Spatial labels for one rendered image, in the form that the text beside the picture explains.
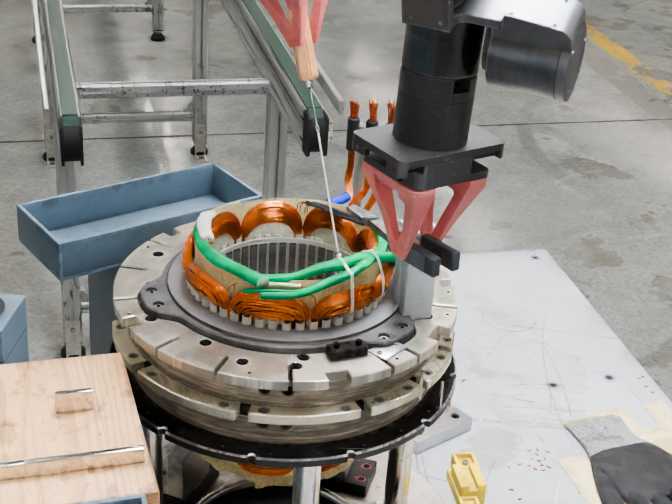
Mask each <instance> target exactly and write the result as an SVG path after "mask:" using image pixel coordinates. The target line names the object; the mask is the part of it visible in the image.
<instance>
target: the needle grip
mask: <svg viewBox="0 0 672 504"><path fill-rule="evenodd" d="M287 18H288V21H289V23H290V25H291V27H292V10H289V11H288V12H287ZM293 51H294V57H295V62H296V68H297V73H298V79H299V80H300V81H307V80H312V79H317V78H318V77H319V76H318V70H317V64H316V59H315V53H314V47H313V42H312V36H311V31H310V25H309V19H308V14H307V17H306V28H305V37H304V45H303V46H299V47H293Z"/></svg>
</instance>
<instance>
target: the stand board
mask: <svg viewBox="0 0 672 504"><path fill-rule="evenodd" d="M83 388H92V389H93V410H85V411H76V412H67V413H58V414H57V413H56V406H55V392H56V391H65V390H74V389H83ZM139 445H144V448H145V462H144V463H138V464H130V465H122V466H114V467H107V468H99V469H91V470H83V471H75V472H68V473H60V474H52V475H44V476H36V477H29V478H27V476H26V462H25V460H26V459H34V458H42V457H50V456H58V455H66V454H74V453H82V452H90V451H99V450H107V449H115V448H123V447H131V446H139ZM18 460H24V465H25V478H21V479H13V480H5V481H0V504H73V503H80V502H88V501H95V500H102V499H110V498H117V497H125V496H132V495H139V494H145V495H146V499H147V503H148V504H160V492H159V488H158V484H157V481H156V477H155V473H154V470H153V466H152V462H151V459H150V455H149V451H148V448H147V444H146V440H145V437H144V433H143V429H142V426H141V422H140V418H139V415H138V411H137V407H136V404H135V400H134V396H133V393H132V389H131V385H130V382H129V378H128V374H127V371H126V367H125V363H124V360H123V356H122V353H120V352H119V353H110V354H100V355H90V356H80V357H71V358H61V359H51V360H41V361H32V362H22V363H12V364H3V365H0V463H2V462H10V461H18Z"/></svg>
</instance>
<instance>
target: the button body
mask: <svg viewBox="0 0 672 504"><path fill-rule="evenodd" d="M0 298H1V299H3V301H4V302H5V311H4V312H3V313H2V314H1V315H0V365H3V364H12V363H22V362H29V348H28V331H27V315H26V298H25V296H22V295H13V294H4V293H0Z"/></svg>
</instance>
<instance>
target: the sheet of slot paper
mask: <svg viewBox="0 0 672 504"><path fill-rule="evenodd" d="M642 406H643V408H644V409H645V410H646V411H647V412H648V414H649V415H650V416H651V417H652V418H653V420H654V421H655V422H656V423H657V424H658V425H659V427H653V428H645V429H642V427H641V426H640V425H639V424H638V423H637V421H636V420H635V419H634V418H633V417H632V415H631V414H630V413H629V412H628V410H627V409H626V408H625V407H620V408H611V409H603V410H594V411H586V412H584V413H585V414H586V415H587V416H588V417H596V416H604V415H609V414H614V415H618V416H620V417H621V418H622V420H623V421H624V422H625V424H626V425H627V426H628V428H629V429H630V430H631V431H632V432H633V433H634V434H635V435H637V436H638V437H639V438H641V439H644V440H646V441H648V442H651V443H653V444H655V445H657V446H659V447H660V448H662V449H664V450H665V451H667V452H668V453H670V454H672V412H671V411H670V409H669V408H668V407H667V405H666V404H665V403H664V401H663V400H659V401H656V402H653V403H649V404H642ZM557 461H558V462H559V463H560V465H561V466H562V468H563V469H564V471H565V472H566V473H567V475H568V476H569V478H570V479H571V481H572V482H573V483H574V485H575V486H576V488H577V489H578V491H579V492H580V493H581V495H582V496H583V498H584V499H585V501H586V502H587V503H588V504H602V503H601V501H600V498H599V495H598V492H597V488H596V485H595V481H594V477H593V472H592V467H591V461H590V458H589V455H582V456H575V457H567V458H559V459H557Z"/></svg>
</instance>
